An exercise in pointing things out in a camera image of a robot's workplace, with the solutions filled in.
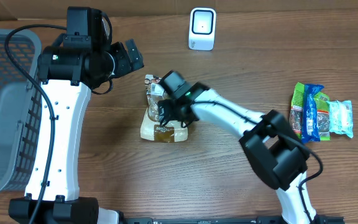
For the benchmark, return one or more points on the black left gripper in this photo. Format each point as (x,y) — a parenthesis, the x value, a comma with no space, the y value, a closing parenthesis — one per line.
(125,65)

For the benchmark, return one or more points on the white barcode scanner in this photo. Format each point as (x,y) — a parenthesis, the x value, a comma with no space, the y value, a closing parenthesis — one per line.
(202,29)

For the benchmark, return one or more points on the grey plastic shopping basket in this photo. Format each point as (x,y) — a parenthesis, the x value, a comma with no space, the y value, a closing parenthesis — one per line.
(20,114)

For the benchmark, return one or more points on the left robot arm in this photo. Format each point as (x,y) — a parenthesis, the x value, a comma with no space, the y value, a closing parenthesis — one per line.
(69,71)

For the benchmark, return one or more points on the green gummy candy bag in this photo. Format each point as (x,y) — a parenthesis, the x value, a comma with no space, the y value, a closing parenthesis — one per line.
(296,112)

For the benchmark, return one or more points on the teal snack packet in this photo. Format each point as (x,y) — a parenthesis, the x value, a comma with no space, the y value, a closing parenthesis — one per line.
(341,119)

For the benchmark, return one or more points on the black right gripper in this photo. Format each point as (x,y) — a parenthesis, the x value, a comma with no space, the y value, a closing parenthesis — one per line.
(166,114)

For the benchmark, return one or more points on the beige cookie pouch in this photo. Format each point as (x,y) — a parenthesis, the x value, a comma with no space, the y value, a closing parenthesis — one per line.
(150,128)

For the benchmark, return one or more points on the blue cookie packet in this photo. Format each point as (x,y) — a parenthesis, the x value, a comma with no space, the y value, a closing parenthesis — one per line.
(310,112)

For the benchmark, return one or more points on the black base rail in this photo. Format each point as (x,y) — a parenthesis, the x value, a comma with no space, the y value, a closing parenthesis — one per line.
(258,220)

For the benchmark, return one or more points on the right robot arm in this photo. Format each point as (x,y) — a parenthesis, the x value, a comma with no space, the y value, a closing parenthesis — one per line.
(275,153)

